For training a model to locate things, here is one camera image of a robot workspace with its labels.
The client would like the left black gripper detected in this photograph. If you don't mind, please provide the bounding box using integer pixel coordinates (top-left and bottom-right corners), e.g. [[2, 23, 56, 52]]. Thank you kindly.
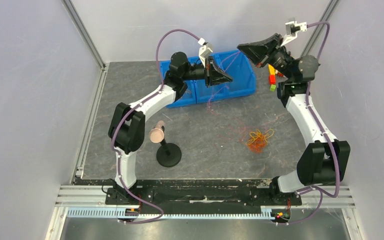
[[181, 56, 232, 88]]

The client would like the pink cable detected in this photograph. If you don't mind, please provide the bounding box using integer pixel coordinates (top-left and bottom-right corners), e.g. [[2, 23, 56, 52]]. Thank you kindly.
[[206, 51, 246, 133]]

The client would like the yellow cable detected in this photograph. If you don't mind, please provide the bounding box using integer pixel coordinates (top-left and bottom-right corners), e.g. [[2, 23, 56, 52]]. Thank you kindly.
[[248, 128, 275, 147]]

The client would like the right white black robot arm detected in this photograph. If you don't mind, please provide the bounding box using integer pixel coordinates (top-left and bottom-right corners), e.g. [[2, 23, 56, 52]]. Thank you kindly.
[[237, 33, 351, 204]]

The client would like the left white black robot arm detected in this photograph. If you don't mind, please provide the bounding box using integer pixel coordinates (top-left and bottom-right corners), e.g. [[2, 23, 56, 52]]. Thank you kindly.
[[108, 51, 233, 204]]

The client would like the right blue plastic bin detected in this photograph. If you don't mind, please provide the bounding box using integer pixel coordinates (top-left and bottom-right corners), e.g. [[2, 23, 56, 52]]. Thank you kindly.
[[216, 50, 256, 99]]

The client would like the yellow block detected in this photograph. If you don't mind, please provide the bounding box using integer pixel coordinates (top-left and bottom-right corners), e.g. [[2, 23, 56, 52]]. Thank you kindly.
[[268, 64, 276, 75]]

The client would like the middle blue plastic bin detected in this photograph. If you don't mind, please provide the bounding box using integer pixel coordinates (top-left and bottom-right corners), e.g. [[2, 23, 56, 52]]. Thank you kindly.
[[188, 54, 228, 104]]

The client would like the red block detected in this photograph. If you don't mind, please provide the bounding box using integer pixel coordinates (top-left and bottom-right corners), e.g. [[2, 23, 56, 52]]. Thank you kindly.
[[268, 74, 276, 85]]

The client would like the green cube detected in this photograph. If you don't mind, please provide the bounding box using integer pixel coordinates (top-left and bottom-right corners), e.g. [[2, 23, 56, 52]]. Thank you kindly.
[[269, 84, 277, 92]]

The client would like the pink microphone on black stand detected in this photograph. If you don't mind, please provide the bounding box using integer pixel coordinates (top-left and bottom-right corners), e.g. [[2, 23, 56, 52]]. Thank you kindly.
[[149, 120, 182, 168]]

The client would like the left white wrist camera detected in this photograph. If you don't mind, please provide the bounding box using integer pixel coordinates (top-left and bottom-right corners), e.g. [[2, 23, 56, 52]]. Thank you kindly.
[[198, 38, 214, 66]]

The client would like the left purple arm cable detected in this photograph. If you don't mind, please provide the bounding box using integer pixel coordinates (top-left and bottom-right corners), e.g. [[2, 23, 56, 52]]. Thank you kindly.
[[109, 28, 203, 225]]

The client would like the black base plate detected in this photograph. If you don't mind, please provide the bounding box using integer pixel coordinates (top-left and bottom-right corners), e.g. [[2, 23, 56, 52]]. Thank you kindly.
[[102, 178, 302, 206]]

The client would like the light blue cable comb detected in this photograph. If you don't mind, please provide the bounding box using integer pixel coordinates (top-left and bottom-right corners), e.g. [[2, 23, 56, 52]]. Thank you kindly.
[[66, 207, 275, 220]]

